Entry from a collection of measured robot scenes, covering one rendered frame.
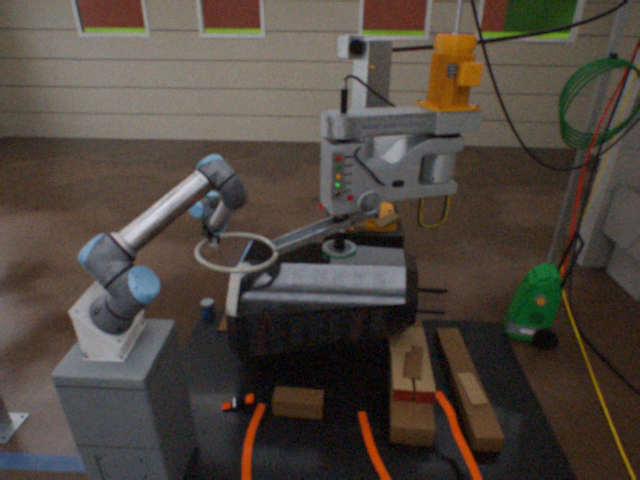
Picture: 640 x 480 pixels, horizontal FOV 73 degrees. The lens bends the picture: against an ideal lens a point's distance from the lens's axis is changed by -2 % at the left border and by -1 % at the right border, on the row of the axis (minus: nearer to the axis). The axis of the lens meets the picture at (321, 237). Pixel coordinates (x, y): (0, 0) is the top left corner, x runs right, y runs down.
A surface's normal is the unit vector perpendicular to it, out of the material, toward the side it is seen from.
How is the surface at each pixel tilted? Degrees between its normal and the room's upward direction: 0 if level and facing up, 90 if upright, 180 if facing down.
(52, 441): 0
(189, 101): 90
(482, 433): 0
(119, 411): 90
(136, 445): 90
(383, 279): 45
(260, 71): 90
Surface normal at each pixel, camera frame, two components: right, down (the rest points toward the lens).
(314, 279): -0.02, -0.32
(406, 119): 0.31, 0.43
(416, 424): 0.01, -0.89
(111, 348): -0.02, 0.45
